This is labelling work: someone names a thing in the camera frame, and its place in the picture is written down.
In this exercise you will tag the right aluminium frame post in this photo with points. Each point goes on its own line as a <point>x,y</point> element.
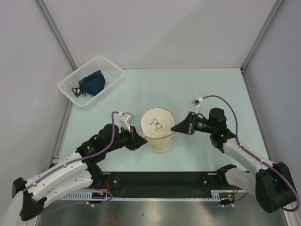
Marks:
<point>268,22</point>

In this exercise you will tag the left aluminium frame post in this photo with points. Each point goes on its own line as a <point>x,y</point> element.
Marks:
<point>55,32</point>

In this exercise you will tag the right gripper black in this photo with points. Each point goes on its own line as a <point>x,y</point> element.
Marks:
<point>187,125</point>

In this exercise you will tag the aluminium frame post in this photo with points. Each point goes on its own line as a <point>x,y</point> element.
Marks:
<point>268,22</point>
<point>55,32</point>

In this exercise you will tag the white slotted cable duct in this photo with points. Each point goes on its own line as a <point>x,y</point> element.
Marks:
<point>92,196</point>

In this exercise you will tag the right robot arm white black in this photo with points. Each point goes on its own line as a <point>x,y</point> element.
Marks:
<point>270,183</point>

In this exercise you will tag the white plastic perforated basket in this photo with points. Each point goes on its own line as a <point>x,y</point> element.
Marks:
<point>113,74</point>

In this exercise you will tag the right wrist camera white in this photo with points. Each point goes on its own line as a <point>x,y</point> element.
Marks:
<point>197,104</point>

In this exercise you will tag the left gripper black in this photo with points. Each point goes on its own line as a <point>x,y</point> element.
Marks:
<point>138,141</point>

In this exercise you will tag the dark blue bra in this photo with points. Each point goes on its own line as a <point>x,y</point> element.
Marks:
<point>92,85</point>

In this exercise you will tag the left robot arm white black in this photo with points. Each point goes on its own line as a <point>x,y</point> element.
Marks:
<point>77,171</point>

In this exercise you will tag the beige mesh laundry bag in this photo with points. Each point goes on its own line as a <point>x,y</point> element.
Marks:
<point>156,126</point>

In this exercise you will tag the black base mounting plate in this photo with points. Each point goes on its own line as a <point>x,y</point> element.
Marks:
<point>163,184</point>

